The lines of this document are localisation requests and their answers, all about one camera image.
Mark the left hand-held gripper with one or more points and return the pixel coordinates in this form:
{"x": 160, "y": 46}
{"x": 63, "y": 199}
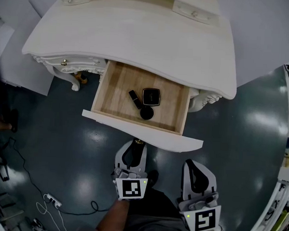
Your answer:
{"x": 131, "y": 188}

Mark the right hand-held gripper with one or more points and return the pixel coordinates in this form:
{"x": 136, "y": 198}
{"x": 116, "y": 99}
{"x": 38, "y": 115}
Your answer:
{"x": 202, "y": 217}

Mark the wooden drawer with white front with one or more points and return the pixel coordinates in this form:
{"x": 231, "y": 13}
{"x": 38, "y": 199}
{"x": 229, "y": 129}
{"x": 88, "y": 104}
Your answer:
{"x": 116, "y": 91}

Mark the person's left forearm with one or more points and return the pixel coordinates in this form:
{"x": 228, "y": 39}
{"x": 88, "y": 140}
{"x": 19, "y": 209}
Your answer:
{"x": 112, "y": 218}

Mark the carved white drawer gold knob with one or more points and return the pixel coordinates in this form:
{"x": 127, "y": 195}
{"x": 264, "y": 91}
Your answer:
{"x": 72, "y": 64}

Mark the person's black shoe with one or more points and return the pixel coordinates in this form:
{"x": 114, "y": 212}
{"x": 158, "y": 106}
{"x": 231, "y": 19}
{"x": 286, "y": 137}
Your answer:
{"x": 153, "y": 178}

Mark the round black compact case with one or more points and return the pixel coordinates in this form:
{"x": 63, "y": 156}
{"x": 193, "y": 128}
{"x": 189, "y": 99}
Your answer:
{"x": 146, "y": 113}

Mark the person's dark shorts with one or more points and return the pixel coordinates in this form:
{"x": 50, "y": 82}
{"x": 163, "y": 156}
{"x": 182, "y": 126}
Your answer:
{"x": 153, "y": 214}

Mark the black lipstick tube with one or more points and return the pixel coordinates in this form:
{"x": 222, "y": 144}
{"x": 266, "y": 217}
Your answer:
{"x": 135, "y": 99}

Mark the square black compact case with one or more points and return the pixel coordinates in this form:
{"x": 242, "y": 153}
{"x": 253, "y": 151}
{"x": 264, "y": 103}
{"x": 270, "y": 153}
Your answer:
{"x": 151, "y": 96}

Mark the white power strip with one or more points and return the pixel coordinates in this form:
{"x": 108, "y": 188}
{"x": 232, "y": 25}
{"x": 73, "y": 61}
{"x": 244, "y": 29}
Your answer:
{"x": 54, "y": 199}

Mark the white dressing table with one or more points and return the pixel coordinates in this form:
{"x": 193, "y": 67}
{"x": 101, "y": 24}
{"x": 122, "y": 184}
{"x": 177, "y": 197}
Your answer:
{"x": 129, "y": 32}

